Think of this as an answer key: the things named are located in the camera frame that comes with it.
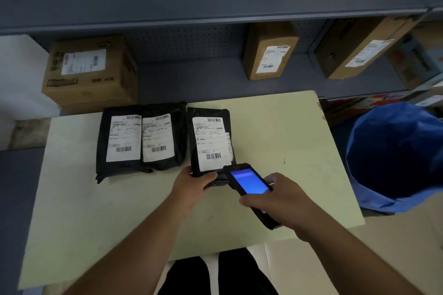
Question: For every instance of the black handheld scanner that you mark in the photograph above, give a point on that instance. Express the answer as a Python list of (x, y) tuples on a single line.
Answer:
[(247, 180)]

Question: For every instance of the colourful printed cardboard box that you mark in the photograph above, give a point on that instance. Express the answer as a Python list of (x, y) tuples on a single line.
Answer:
[(413, 59)]

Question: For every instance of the person's left forearm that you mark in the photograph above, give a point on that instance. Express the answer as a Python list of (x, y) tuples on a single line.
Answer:
[(138, 253)]

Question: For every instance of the person's right hand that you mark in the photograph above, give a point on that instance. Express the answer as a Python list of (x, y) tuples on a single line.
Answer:
[(290, 206)]

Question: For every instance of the black parcel bag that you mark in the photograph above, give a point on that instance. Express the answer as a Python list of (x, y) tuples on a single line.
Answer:
[(211, 139), (121, 139), (162, 135)]

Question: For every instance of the person's right forearm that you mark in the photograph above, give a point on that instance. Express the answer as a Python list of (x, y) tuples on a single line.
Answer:
[(353, 263)]

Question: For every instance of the large printed cardboard box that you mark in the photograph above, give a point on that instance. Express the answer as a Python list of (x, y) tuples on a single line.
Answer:
[(93, 80)]

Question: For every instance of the small upright cardboard box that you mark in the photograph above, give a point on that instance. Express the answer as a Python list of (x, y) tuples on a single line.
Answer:
[(270, 52)]

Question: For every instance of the red and white box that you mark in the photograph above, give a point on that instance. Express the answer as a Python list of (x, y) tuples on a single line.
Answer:
[(367, 104)]

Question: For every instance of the blue plastic bag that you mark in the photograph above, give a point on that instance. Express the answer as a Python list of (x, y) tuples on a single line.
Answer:
[(391, 153)]

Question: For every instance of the person's left thumb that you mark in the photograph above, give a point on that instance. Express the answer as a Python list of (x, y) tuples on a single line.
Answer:
[(209, 178)]

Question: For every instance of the long leaning cardboard box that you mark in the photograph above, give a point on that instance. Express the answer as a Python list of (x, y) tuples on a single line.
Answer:
[(360, 49)]

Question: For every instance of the person's left hand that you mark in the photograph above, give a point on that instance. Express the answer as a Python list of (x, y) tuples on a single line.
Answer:
[(187, 189)]

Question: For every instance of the person's black trousers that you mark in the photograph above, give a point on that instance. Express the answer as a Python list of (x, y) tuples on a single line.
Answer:
[(242, 274)]

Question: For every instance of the white labelled box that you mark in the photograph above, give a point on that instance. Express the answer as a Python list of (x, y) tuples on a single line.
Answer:
[(431, 96)]

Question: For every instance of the person's right thumb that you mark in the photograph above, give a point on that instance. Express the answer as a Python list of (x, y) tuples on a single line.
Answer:
[(254, 200)]

